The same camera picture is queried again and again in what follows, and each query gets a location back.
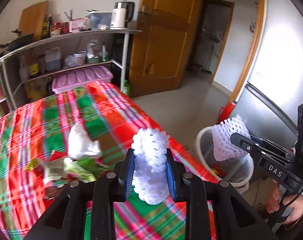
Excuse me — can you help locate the green snack wrapper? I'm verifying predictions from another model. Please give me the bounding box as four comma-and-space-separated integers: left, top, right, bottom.
64, 158, 110, 183

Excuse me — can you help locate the small white foam net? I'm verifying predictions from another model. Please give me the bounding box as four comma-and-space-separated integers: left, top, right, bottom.
131, 128, 170, 205

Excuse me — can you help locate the white tissue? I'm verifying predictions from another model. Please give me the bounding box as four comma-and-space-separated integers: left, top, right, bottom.
67, 124, 102, 160

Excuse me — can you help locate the large white foam net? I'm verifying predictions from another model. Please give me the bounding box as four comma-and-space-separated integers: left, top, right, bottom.
211, 114, 250, 161

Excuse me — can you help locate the dark brown wrapper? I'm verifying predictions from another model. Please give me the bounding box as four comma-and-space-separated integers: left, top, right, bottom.
44, 184, 66, 200

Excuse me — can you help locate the red snack wrapper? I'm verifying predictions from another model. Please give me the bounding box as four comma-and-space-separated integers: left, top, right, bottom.
24, 150, 67, 185

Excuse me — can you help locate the white trash bin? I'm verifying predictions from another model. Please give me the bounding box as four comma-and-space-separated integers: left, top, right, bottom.
194, 127, 254, 191

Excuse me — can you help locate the white kitchen shelf rack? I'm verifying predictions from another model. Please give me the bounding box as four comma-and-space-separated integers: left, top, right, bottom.
0, 28, 140, 111

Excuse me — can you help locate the person's right hand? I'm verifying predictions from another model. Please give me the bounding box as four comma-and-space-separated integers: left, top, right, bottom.
266, 179, 303, 225

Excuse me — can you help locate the silver refrigerator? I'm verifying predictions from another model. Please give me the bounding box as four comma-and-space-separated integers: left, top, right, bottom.
231, 0, 303, 148

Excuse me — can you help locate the red plastic container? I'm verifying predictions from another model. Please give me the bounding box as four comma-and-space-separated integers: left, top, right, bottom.
217, 101, 236, 124

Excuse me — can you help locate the plaid red green tablecloth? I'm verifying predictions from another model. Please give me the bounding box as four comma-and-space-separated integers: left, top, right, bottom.
0, 81, 218, 239

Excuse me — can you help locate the green bottle on floor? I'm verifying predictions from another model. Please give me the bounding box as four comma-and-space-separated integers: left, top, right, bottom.
123, 80, 130, 96

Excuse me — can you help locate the purple lid storage bin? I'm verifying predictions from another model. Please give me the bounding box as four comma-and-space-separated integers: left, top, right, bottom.
52, 66, 113, 94

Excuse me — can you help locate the white plastic tub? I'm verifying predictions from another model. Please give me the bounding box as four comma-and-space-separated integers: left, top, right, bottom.
73, 50, 87, 66

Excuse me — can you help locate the white oil jug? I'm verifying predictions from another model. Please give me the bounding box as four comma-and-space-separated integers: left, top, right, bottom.
45, 47, 61, 72

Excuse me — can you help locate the yellow label sauce bottle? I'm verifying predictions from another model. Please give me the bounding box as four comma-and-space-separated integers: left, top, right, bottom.
28, 50, 40, 79

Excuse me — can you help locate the pink utensil holder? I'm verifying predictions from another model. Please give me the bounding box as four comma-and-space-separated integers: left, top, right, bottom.
69, 17, 87, 33

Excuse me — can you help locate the clear plastic storage box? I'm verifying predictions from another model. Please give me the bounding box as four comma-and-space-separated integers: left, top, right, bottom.
87, 11, 112, 30

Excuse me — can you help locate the black frying pan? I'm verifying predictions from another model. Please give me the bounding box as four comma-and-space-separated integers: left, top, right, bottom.
0, 29, 34, 51

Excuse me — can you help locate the white electric kettle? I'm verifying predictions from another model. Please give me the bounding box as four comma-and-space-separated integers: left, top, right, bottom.
110, 1, 135, 29

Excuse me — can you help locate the wooden door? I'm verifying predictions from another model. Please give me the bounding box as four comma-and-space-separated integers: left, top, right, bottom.
129, 0, 202, 97

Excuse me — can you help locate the dark sauce bottle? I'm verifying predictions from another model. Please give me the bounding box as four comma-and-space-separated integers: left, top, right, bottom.
47, 13, 53, 38

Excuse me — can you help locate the wooden cutting board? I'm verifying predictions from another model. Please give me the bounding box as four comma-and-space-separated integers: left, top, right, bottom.
18, 1, 49, 42

